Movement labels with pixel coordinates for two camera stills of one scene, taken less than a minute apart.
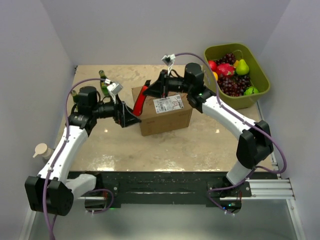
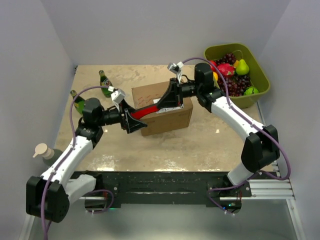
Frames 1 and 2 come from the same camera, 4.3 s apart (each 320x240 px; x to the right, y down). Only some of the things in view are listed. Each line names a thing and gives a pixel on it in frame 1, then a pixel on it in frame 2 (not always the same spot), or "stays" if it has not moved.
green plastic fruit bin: x=257 y=78 stays
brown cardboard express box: x=159 y=114 stays
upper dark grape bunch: x=228 y=58 stays
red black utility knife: x=137 y=108 → x=137 y=114
